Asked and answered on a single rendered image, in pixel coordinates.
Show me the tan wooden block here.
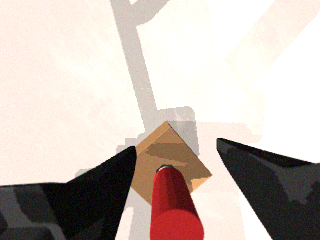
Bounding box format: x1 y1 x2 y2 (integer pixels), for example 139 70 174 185
130 121 213 207

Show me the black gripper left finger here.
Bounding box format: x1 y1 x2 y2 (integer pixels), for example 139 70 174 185
0 146 137 240

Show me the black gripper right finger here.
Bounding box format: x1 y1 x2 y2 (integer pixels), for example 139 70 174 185
216 138 320 240

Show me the red marker cap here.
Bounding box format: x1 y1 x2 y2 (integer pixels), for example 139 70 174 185
150 167 205 240

